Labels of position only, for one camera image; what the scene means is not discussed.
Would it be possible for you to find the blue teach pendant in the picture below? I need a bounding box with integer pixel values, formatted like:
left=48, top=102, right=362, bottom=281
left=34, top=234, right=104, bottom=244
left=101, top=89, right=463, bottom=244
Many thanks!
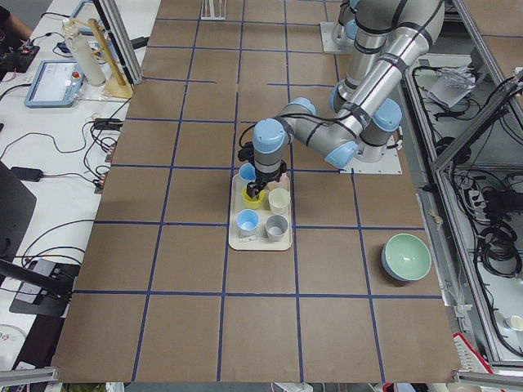
left=24, top=60, right=84, bottom=109

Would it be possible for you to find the cream white cup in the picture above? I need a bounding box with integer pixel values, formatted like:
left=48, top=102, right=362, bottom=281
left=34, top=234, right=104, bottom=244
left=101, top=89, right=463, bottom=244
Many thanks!
left=269, top=188, right=290, bottom=215

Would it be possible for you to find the white thermos bottle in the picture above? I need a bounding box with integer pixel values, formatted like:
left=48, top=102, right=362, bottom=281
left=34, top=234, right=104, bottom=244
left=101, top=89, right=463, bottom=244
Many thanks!
left=62, top=18, right=106, bottom=87

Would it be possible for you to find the green ceramic bowl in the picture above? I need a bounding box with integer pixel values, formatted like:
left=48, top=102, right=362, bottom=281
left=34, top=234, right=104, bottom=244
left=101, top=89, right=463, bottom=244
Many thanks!
left=381, top=233, right=432, bottom=282

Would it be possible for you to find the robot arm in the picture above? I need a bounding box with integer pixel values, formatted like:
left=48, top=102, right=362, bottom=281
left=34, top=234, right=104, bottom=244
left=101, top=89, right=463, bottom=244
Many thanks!
left=239, top=1, right=445, bottom=198

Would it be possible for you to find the pink cup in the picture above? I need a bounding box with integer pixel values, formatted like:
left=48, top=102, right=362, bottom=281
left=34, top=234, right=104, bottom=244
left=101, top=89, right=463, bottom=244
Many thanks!
left=266, top=173, right=288, bottom=191

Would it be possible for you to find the yellow cup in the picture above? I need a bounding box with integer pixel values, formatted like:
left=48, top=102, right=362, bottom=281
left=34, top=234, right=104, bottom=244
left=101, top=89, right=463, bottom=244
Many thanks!
left=242, top=185, right=265, bottom=210

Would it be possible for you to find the black power adapter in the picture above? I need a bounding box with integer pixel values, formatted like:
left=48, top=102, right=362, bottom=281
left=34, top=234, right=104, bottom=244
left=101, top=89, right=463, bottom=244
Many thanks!
left=11, top=167, right=44, bottom=182

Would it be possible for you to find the cream plastic tray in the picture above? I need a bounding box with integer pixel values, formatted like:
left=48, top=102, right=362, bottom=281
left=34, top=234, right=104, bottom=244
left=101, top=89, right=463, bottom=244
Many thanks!
left=228, top=174, right=293, bottom=251

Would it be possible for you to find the wooden mug tree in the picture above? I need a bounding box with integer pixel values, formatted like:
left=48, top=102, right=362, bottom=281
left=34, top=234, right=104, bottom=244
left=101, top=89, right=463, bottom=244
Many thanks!
left=72, top=18, right=133, bottom=99

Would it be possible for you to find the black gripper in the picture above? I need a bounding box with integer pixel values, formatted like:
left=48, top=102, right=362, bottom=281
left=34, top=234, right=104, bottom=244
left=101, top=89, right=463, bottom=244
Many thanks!
left=246, top=169, right=276, bottom=199

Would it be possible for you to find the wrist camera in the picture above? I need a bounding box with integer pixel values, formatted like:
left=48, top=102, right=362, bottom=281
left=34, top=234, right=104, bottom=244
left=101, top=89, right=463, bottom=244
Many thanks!
left=237, top=141, right=254, bottom=165

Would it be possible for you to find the light blue cup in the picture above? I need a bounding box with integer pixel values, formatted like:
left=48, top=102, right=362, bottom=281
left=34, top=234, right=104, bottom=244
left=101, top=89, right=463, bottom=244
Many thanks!
left=238, top=163, right=257, bottom=184
left=236, top=209, right=260, bottom=237

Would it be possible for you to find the white dish rack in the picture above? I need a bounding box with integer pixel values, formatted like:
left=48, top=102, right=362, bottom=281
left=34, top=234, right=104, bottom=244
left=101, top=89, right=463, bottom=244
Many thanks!
left=200, top=0, right=226, bottom=20

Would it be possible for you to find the grey cup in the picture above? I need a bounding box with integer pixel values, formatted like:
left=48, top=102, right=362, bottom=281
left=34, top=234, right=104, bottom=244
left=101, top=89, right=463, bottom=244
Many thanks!
left=266, top=215, right=288, bottom=242

